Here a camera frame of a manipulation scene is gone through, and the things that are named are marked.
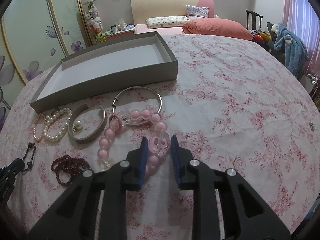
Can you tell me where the black bead bracelet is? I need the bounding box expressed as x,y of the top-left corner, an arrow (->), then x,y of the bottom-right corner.
23,142 -> 37,172

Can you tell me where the dark red bead bracelet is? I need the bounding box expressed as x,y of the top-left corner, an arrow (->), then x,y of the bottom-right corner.
50,155 -> 92,187

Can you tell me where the pink small pearl bracelet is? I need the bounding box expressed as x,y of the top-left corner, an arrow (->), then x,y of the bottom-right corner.
34,113 -> 48,141

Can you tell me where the white pearl bracelet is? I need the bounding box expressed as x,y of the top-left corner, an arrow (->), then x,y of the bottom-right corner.
42,107 -> 73,142

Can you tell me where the wide silver cuff bracelet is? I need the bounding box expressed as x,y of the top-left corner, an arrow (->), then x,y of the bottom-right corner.
68,103 -> 107,145

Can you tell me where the pink large bead bracelet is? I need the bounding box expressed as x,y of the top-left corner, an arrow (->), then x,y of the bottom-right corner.
98,108 -> 171,178

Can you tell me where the thin silver bangle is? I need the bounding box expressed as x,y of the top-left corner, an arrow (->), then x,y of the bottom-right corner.
110,86 -> 163,127

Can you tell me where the pearl pendant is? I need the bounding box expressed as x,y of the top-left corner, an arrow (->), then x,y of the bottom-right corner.
73,120 -> 83,132

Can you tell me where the grey cardboard tray box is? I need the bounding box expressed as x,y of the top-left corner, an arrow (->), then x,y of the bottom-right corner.
30,32 -> 178,113

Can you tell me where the flower pattern wardrobe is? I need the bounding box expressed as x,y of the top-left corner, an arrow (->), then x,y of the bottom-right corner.
1,0 -> 90,124

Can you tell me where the blue clothes pile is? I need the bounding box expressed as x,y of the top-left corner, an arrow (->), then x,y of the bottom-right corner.
267,22 -> 309,80

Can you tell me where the plush toy stack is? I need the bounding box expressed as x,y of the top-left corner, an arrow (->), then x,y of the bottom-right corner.
84,0 -> 103,44

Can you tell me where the white mug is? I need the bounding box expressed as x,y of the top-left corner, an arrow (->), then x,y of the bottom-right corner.
111,25 -> 118,34

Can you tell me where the pink nightstand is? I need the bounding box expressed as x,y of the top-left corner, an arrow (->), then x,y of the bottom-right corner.
103,28 -> 135,41

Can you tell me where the salmon orange pillow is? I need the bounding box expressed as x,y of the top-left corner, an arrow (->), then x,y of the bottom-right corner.
182,18 -> 253,41

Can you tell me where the floral white pillow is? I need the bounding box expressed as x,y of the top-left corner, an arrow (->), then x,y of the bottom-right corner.
146,15 -> 190,29

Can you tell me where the dark wooden chair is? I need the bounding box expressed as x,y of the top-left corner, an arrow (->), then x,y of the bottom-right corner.
246,9 -> 263,30

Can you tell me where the pink curtain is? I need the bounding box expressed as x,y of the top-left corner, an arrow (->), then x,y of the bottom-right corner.
283,0 -> 319,75

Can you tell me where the purple patterned pillow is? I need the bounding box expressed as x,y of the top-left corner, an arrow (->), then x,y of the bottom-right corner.
185,5 -> 209,20

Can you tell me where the cream pink headboard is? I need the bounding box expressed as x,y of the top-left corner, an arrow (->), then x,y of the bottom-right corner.
130,0 -> 215,25

